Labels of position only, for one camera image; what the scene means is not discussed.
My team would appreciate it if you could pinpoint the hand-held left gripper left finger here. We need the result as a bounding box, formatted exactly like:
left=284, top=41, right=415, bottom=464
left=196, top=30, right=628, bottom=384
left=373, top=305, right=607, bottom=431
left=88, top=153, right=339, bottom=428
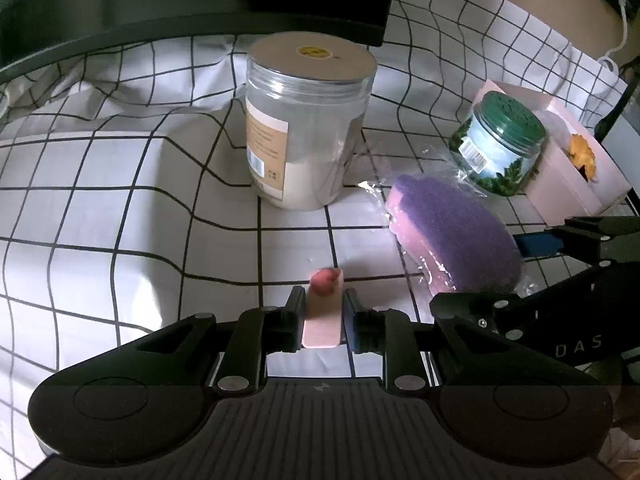
left=85, top=286, right=307, bottom=394

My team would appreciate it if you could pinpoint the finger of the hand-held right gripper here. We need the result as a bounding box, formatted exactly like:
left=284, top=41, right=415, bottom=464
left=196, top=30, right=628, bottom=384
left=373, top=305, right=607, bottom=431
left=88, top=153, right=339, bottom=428
left=514, top=215, right=640, bottom=264
left=429, top=292, right=532, bottom=342

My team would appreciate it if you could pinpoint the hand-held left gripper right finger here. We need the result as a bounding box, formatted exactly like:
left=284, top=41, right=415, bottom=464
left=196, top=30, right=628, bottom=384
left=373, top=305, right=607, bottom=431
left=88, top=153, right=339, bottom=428
left=342, top=287, right=566, bottom=394

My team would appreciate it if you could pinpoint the small pink block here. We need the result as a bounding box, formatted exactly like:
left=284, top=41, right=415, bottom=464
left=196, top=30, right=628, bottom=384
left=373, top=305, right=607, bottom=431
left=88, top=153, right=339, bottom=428
left=301, top=267, right=347, bottom=351

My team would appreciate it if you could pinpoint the purple pink sponge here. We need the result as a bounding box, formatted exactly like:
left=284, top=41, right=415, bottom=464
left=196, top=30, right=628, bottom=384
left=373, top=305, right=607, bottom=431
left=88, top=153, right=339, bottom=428
left=359, top=142, right=540, bottom=307

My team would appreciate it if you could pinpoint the pink cardboard box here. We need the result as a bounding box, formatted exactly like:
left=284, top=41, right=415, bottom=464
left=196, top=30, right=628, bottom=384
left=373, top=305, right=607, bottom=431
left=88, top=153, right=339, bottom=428
left=470, top=79, right=632, bottom=227

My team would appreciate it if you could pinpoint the orange flower decoration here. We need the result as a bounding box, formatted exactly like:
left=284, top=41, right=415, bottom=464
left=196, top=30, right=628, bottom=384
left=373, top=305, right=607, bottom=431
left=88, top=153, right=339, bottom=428
left=569, top=131, right=598, bottom=182

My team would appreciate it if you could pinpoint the small jar with green lid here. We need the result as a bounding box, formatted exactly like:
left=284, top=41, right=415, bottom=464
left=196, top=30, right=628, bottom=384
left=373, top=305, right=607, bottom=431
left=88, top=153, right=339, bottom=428
left=448, top=91, right=547, bottom=197

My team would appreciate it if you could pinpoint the large clear jar beige lid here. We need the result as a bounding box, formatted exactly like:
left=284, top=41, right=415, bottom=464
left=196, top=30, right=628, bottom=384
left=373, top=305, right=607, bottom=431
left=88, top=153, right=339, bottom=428
left=244, top=31, right=379, bottom=212

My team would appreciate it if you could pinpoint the white checked tablecloth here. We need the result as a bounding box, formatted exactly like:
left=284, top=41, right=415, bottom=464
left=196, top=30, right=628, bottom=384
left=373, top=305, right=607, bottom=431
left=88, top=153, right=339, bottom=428
left=0, top=0, right=633, bottom=480

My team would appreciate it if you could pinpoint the dark green object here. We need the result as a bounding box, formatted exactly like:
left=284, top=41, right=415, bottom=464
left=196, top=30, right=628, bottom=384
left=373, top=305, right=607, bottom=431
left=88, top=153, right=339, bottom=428
left=0, top=0, right=251, bottom=83

